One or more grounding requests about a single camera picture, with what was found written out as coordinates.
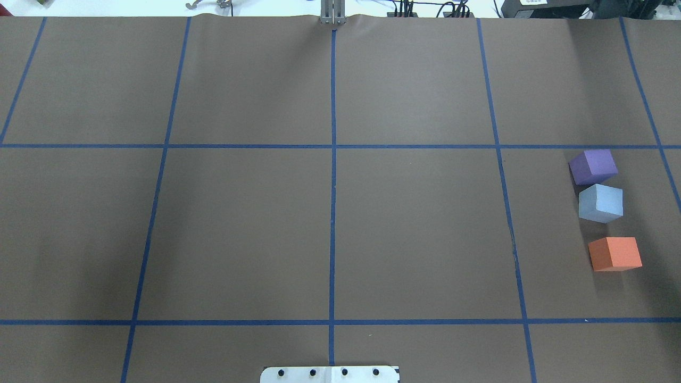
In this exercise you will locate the light blue foam block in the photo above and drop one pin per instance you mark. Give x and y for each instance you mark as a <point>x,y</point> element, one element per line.
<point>601,203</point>

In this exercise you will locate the purple foam block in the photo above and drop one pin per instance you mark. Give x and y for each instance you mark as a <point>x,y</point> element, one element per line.
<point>593,167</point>

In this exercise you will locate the orange foam block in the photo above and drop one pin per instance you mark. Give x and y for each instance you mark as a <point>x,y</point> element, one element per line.
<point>610,254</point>

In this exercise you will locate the aluminium frame post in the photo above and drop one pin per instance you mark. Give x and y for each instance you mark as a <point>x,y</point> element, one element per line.
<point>332,12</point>

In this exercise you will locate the white pedestal column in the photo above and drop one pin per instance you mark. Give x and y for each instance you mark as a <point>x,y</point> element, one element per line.
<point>352,373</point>

